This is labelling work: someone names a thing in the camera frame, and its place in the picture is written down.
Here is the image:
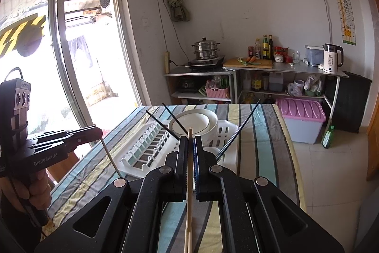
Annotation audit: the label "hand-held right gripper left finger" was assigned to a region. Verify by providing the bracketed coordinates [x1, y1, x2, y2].
[35, 136, 190, 253]

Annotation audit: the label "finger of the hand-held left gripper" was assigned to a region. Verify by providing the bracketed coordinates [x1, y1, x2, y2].
[27, 128, 89, 144]
[28, 127, 103, 159]

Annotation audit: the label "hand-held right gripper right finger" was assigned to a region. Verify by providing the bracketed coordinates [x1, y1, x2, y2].
[192, 136, 345, 253]

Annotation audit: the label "white cup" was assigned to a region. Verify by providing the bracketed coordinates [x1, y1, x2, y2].
[204, 146, 226, 163]

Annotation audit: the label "person's left hand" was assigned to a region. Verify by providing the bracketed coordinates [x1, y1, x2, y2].
[0, 166, 52, 213]

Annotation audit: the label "white plastic dish rack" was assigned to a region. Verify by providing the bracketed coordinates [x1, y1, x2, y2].
[118, 119, 240, 191]

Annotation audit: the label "white ceramic bowl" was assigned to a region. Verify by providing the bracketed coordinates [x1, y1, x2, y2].
[168, 109, 219, 137]

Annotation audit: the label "striped tablecloth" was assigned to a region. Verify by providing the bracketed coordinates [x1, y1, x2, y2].
[47, 103, 307, 253]

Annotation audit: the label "pink plastic basket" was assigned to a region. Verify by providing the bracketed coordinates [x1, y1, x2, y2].
[205, 79, 231, 100]

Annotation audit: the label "yellow black striped sign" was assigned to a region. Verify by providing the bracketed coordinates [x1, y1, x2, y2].
[0, 13, 47, 57]

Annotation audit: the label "steel stove table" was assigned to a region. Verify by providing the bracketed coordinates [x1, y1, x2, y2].
[164, 65, 236, 105]

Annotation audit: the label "blue hanging garment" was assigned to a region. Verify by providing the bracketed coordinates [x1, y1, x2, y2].
[68, 36, 94, 69]

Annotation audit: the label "black induction cooker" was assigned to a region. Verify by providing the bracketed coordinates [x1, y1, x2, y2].
[185, 56, 226, 69]

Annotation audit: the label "cooking oil bottle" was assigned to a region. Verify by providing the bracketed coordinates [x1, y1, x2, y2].
[251, 72, 263, 92]

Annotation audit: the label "steel steamer pot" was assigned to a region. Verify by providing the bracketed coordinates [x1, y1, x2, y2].
[192, 37, 221, 60]

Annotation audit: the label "green onion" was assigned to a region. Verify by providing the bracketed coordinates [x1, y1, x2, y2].
[237, 57, 262, 65]

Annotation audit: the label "pink lid storage box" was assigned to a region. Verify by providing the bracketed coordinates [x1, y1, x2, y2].
[275, 97, 327, 145]

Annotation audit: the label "wooden cutting board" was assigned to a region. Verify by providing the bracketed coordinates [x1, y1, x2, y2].
[223, 58, 273, 69]

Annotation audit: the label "white mug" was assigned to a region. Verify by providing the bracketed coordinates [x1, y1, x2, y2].
[293, 79, 306, 97]

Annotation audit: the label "green glass bottle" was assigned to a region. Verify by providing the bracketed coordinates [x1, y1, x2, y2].
[321, 125, 335, 149]

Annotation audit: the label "steel shelf table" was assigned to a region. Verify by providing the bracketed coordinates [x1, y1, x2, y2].
[231, 62, 350, 129]

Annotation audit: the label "plastic bags under shelf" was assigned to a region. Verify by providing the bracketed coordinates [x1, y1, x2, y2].
[303, 75, 325, 97]

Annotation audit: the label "clear plastic lidded container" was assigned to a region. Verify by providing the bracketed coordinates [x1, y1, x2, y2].
[305, 46, 325, 66]

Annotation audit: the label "black board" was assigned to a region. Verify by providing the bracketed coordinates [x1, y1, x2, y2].
[324, 71, 372, 134]

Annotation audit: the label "white electric kettle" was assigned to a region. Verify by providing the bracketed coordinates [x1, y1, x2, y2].
[322, 43, 344, 74]

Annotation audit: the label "wooden door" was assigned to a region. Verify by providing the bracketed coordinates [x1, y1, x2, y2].
[365, 111, 379, 182]

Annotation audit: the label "sliding glass door frame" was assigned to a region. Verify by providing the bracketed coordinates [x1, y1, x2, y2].
[0, 0, 149, 135]

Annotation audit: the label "giraffe wall poster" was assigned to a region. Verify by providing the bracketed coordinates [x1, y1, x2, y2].
[332, 0, 356, 46]

